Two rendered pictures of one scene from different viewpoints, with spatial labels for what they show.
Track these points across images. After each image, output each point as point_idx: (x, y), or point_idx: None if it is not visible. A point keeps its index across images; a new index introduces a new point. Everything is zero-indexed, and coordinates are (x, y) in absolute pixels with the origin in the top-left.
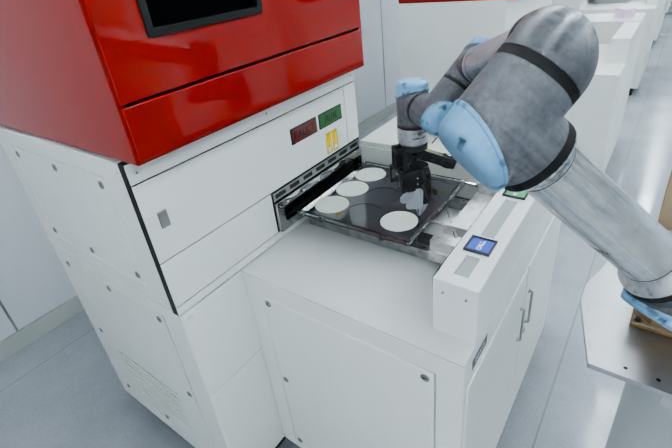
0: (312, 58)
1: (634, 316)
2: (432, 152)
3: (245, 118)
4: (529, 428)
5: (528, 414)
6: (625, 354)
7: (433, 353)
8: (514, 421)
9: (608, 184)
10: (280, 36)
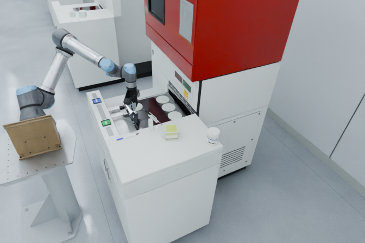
0: (174, 53)
1: (58, 133)
2: (127, 93)
3: (159, 48)
4: (110, 218)
5: (114, 222)
6: (57, 125)
7: None
8: (116, 215)
9: (51, 61)
10: (167, 37)
